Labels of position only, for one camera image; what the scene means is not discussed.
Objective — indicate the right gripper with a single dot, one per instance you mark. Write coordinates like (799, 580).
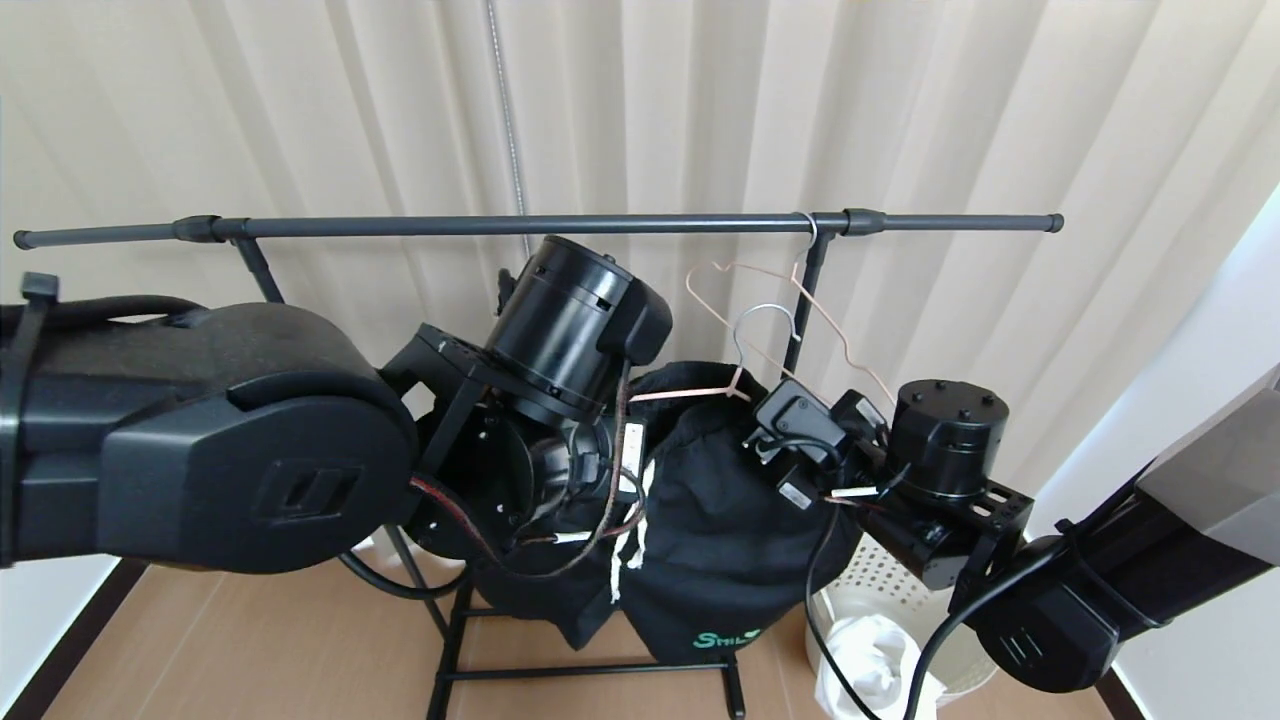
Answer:
(850, 475)

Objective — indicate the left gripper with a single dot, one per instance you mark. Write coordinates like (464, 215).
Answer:
(575, 475)

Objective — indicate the pink clothes hanger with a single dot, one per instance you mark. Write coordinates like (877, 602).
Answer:
(813, 230)
(690, 392)

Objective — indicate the black shorts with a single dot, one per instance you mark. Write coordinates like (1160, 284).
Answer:
(720, 540)

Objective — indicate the white printed t-shirt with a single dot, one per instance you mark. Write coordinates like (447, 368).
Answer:
(870, 660)

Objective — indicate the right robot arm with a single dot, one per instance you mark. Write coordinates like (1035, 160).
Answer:
(1150, 570)

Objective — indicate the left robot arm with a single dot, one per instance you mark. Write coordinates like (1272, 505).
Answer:
(200, 450)

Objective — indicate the white laundry basket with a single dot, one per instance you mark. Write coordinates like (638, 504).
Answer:
(880, 580)

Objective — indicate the black clothes rack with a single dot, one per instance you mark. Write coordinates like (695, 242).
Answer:
(400, 226)

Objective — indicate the beige curtain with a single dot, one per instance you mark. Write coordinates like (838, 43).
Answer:
(1000, 100)

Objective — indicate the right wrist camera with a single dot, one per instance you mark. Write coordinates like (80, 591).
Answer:
(795, 415)

